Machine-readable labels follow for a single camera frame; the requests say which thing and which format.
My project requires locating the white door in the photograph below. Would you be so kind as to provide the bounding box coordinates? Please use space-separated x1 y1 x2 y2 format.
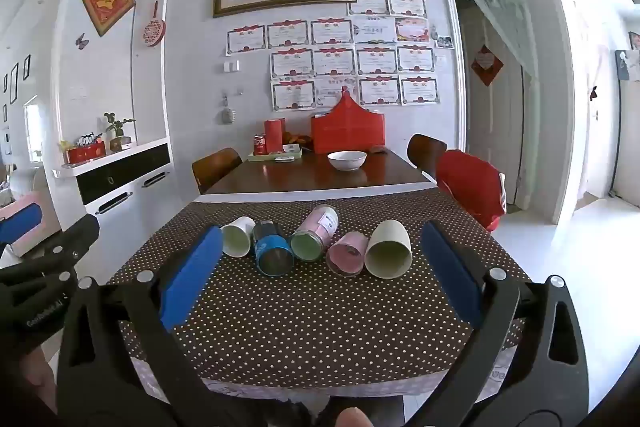
459 2 526 210

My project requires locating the cream cup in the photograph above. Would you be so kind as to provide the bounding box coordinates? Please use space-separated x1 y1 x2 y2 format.
364 219 414 280

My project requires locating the red cylinder box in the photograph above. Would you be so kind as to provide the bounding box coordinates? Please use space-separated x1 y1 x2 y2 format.
264 119 286 154

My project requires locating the large red gift box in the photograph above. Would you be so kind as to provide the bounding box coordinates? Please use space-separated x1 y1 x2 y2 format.
311 88 387 155

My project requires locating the blue cup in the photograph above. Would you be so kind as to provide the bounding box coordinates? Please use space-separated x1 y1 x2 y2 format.
251 220 295 277

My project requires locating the brown polka-dot tablecloth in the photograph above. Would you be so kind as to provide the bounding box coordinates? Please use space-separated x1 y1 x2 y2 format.
106 189 533 398

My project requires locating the red tissue box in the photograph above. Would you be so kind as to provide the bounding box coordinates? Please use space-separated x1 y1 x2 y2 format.
64 142 107 165

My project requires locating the chair with red cover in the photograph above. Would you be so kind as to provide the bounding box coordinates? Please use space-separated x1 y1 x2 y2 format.
436 150 507 233

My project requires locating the small potted plant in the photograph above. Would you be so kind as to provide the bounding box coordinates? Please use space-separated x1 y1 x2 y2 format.
104 112 136 152

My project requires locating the red diamond door decoration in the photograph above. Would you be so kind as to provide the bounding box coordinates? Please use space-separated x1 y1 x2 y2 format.
471 45 504 86

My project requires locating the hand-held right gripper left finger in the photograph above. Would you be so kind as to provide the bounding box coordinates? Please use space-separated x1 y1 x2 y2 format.
56 226 224 427

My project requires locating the white black sideboard cabinet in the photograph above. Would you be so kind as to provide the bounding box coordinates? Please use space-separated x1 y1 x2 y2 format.
52 137 173 253

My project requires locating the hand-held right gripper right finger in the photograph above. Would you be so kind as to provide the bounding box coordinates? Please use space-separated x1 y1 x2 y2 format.
415 222 589 427

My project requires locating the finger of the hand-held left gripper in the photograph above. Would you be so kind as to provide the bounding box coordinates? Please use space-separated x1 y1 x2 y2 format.
0 203 44 246
0 213 101 283

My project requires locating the brown wooden chair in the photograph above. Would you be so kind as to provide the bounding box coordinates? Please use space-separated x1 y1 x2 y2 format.
407 134 448 180
192 148 243 195

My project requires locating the grey wall picture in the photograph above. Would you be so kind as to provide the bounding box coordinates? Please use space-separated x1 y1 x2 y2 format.
615 49 640 82

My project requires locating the pink green-lidded canister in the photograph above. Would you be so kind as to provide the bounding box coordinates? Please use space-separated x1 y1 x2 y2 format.
290 204 340 262

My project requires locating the short pink cup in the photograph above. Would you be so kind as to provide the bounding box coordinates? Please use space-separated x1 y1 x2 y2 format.
326 231 371 278

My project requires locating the group of wall certificates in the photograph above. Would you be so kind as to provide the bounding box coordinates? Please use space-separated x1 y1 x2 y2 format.
225 0 441 112

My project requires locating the small white cup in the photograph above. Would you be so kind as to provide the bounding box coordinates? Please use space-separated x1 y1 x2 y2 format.
220 216 257 257

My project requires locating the dark wooden table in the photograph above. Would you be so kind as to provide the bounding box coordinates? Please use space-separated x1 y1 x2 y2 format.
204 149 436 196

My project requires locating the person's left forearm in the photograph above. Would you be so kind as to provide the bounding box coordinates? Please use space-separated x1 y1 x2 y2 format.
0 341 60 427

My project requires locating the red round fan ornament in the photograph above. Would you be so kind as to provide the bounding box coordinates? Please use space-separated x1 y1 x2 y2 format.
142 0 167 48

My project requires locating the white bowl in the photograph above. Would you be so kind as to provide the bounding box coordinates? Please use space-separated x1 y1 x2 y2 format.
327 150 368 172

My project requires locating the person's right hand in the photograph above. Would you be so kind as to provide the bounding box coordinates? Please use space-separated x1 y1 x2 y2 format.
336 408 372 427

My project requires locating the green tray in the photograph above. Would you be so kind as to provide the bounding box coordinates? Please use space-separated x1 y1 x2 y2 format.
248 144 303 163

